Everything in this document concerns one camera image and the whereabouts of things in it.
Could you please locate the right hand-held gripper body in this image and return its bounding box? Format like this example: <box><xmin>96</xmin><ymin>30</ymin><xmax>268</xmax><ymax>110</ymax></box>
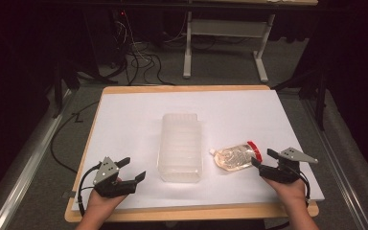
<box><xmin>259</xmin><ymin>147</ymin><xmax>319</xmax><ymax>185</ymax></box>

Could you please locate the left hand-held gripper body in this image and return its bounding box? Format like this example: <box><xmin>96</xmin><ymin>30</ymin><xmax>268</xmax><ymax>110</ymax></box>
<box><xmin>92</xmin><ymin>156</ymin><xmax>139</xmax><ymax>198</ymax></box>

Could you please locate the clear refill pouch red cap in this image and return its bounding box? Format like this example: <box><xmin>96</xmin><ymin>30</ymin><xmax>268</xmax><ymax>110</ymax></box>
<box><xmin>208</xmin><ymin>140</ymin><xmax>264</xmax><ymax>173</ymax></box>

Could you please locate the person's right hand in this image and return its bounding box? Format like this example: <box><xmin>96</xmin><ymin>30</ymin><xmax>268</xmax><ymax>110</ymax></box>
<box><xmin>263</xmin><ymin>176</ymin><xmax>307</xmax><ymax>209</ymax></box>

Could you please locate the person's left hand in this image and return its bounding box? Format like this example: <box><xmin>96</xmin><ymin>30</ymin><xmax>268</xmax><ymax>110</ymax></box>
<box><xmin>85</xmin><ymin>177</ymin><xmax>127</xmax><ymax>221</ymax></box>

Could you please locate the white paper sheet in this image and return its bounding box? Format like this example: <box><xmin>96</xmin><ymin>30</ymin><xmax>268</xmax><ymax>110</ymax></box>
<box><xmin>71</xmin><ymin>89</ymin><xmax>326</xmax><ymax>212</ymax></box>

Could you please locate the clear plastic container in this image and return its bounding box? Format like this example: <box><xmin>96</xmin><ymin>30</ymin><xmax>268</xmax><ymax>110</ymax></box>
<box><xmin>156</xmin><ymin>112</ymin><xmax>204</xmax><ymax>184</ymax></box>

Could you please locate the black metal stand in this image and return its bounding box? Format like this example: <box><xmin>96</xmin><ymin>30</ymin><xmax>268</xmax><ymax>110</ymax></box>
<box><xmin>51</xmin><ymin>58</ymin><xmax>81</xmax><ymax>120</ymax></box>
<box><xmin>272</xmin><ymin>61</ymin><xmax>330</xmax><ymax>131</ymax></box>

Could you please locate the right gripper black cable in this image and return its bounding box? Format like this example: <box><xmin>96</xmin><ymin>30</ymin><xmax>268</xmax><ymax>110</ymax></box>
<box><xmin>294</xmin><ymin>172</ymin><xmax>311</xmax><ymax>206</ymax></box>

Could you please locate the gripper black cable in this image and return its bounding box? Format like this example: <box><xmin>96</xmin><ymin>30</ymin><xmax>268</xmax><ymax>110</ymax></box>
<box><xmin>294</xmin><ymin>172</ymin><xmax>311</xmax><ymax>206</ymax></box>
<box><xmin>76</xmin><ymin>163</ymin><xmax>103</xmax><ymax>219</ymax></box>

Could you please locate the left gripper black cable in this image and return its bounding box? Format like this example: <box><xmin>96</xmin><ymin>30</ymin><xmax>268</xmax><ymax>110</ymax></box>
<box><xmin>76</xmin><ymin>163</ymin><xmax>103</xmax><ymax>219</ymax></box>

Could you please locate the metal floor rail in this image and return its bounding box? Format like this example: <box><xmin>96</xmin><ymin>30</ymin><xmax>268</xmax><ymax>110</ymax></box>
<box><xmin>0</xmin><ymin>88</ymin><xmax>75</xmax><ymax>230</ymax></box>
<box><xmin>301</xmin><ymin>98</ymin><xmax>367</xmax><ymax>230</ymax></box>

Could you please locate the black floor cable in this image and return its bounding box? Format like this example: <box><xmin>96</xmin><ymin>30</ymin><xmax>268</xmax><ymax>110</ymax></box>
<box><xmin>50</xmin><ymin>100</ymin><xmax>101</xmax><ymax>175</ymax></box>

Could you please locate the bundle of floor cables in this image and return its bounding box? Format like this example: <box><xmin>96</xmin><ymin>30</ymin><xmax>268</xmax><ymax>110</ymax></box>
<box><xmin>109</xmin><ymin>9</ymin><xmax>175</xmax><ymax>87</ymax></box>

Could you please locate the white desk frame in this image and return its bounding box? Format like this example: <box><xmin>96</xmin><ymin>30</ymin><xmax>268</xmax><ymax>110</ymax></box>
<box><xmin>182</xmin><ymin>0</ymin><xmax>319</xmax><ymax>83</ymax></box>

